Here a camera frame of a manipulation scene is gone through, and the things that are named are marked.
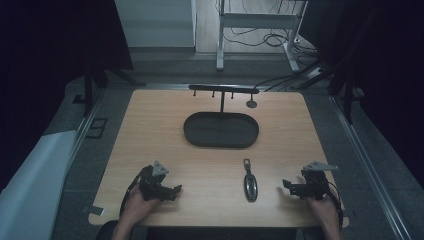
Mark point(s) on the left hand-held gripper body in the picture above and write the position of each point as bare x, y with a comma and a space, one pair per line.
150, 186

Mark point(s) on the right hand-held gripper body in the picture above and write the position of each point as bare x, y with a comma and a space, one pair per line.
315, 185

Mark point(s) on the black car key fob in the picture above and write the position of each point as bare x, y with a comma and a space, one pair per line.
250, 185

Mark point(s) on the black key rack with tray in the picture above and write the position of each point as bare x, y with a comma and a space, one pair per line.
221, 130

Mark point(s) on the person's left hand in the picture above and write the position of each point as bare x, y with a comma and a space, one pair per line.
140, 206

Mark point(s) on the person's right hand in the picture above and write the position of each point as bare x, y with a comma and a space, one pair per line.
321, 208

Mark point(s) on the person's dark clothing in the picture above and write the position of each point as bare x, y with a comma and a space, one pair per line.
213, 234

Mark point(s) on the grey tape strip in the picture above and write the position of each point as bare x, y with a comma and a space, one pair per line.
94, 210

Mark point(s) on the small round dark tag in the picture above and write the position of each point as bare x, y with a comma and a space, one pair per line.
251, 104

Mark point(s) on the black stand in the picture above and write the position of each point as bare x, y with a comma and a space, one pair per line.
88, 90
348, 96

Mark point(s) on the white power strip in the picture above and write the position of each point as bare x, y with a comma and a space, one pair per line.
314, 73

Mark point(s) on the white sheet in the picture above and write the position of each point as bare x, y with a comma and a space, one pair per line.
33, 186

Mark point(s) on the white cabinet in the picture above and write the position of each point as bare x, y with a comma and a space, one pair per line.
155, 23

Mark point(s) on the aluminium rail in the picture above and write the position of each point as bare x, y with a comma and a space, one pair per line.
87, 121
370, 166

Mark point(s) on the black rectangular floor frame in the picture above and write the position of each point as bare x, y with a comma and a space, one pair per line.
96, 128

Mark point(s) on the white desk frame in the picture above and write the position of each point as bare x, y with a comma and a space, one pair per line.
260, 20

